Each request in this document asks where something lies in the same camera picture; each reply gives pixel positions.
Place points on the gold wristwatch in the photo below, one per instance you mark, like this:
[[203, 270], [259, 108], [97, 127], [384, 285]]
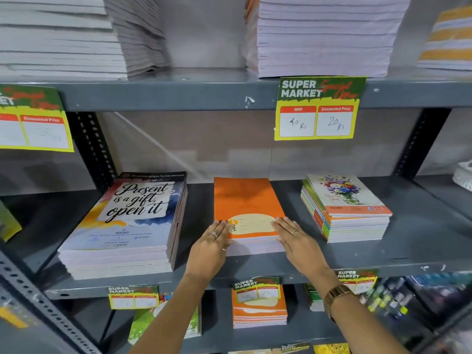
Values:
[[337, 294]]

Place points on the person's left forearm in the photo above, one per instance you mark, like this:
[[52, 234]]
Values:
[[166, 320]]

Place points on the white notebook stack shelf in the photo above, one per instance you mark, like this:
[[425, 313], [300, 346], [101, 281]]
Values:
[[324, 36]]

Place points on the long white plastic basket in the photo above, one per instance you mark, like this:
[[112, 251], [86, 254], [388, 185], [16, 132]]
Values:
[[464, 176]]

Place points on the stack of pastel sticky notes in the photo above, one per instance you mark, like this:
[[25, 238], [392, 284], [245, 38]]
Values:
[[313, 298]]

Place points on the white stack with orange stripes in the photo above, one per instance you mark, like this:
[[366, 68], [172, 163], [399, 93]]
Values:
[[450, 44]]

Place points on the stack of flower cover notebooks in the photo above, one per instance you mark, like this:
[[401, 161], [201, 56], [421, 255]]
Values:
[[350, 224]]

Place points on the yellow green packet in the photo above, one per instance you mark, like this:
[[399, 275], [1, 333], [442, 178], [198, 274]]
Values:
[[9, 223]]

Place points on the person's right forearm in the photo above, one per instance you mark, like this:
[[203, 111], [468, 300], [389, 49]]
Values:
[[361, 328]]

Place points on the row of small colourful bottles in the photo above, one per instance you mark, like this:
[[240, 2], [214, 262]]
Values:
[[383, 300]]

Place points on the person's left hand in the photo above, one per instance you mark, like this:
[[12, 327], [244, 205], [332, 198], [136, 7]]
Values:
[[206, 258]]

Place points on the person's right hand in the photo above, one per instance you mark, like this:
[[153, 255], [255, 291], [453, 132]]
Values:
[[302, 254]]

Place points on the green yellow price tag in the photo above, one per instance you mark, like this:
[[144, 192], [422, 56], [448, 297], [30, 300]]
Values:
[[359, 282], [256, 293], [132, 300], [37, 132], [317, 121]]

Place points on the pack of blue pens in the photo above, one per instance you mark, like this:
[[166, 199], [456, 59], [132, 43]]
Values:
[[439, 280]]

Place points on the grey metal shelf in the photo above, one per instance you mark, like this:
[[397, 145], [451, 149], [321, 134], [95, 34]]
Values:
[[442, 195], [166, 95]]

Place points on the yellow patterned label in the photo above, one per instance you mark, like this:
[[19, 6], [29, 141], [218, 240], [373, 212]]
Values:
[[332, 349]]

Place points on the stack of Present gift notebooks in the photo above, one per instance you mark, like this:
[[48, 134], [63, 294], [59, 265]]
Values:
[[129, 224]]

